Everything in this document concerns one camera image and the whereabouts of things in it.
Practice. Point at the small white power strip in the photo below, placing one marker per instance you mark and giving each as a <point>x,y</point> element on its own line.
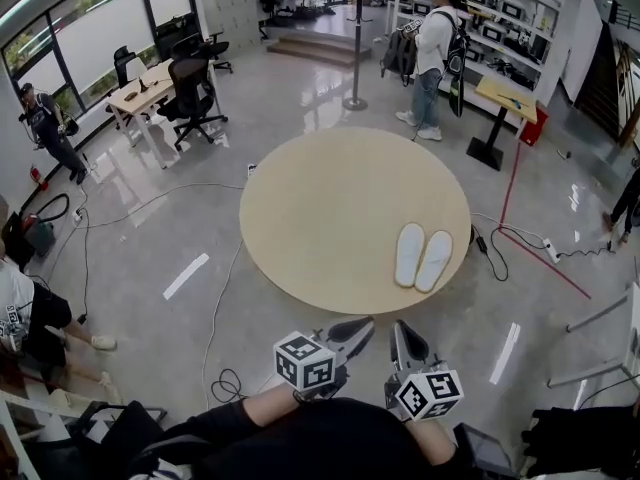
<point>251,169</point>

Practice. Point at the dark tablet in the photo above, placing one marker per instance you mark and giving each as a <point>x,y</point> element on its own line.
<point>482,450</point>

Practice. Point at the wooden steps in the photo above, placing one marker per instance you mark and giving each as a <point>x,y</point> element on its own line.
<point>320,48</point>

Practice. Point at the grey metal table frame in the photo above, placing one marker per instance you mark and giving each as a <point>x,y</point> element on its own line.
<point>595,368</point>

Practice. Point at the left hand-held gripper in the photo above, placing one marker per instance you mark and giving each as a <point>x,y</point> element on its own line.
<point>304,360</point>

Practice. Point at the black coat stand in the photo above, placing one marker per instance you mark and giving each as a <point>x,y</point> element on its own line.
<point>356,43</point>

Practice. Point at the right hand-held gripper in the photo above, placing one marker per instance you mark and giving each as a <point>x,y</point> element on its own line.
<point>430,393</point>

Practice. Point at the green vacuum cleaner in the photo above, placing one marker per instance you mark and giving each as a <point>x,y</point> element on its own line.
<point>42,228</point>

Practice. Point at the black office chair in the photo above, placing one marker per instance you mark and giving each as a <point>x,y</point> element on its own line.
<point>190,95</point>
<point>200,48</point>
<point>125,63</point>

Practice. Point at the person's right forearm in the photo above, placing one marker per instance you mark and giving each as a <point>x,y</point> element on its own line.
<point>434,440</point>

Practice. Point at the white slipper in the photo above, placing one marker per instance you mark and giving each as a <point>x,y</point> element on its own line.
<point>434,263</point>
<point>410,255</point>

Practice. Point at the red fire extinguisher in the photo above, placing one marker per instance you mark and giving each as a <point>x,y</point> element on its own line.
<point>35,174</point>

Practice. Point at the light wooden desk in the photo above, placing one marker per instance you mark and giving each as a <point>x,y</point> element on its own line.
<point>145,90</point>

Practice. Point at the small wooden pedestal table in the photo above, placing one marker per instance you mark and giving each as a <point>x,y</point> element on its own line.
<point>505,98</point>

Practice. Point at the white shelving unit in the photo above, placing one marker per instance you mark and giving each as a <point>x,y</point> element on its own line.
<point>505,28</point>

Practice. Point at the person's left forearm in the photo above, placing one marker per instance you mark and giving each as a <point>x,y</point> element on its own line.
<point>272,407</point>

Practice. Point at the black power adapter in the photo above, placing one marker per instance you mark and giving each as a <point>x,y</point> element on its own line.
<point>482,244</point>

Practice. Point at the person's black clothing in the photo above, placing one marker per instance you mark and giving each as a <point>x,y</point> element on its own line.
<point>320,443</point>

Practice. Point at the red box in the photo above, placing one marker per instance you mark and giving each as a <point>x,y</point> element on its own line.
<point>533,127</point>

